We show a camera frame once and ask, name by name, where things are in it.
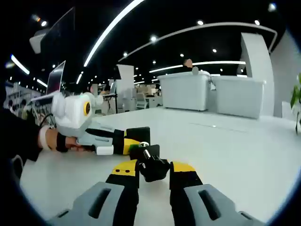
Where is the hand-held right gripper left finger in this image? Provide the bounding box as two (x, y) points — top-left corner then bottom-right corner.
(47, 159), (140, 226)

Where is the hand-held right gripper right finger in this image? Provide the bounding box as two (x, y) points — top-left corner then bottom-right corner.
(169, 161), (266, 226)

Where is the white desk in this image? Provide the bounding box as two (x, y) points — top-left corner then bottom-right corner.
(20, 107), (299, 224)

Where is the person's left hand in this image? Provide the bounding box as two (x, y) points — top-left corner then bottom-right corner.
(46, 128), (96, 153)

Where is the laptop on stand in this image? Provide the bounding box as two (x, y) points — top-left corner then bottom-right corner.
(30, 60), (67, 103)

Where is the white mesh office chair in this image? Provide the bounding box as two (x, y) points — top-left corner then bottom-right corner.
(135, 92), (150, 109)

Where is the dark monitor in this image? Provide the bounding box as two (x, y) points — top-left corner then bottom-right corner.
(29, 6), (76, 64)

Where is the tall white storage bin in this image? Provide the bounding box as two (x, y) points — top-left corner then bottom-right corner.
(157, 70), (212, 112)

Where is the wide white storage bin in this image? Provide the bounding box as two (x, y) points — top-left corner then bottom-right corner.
(211, 75), (266, 120)

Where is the potted green plant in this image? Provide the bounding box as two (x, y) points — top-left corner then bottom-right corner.
(290, 73), (301, 135)

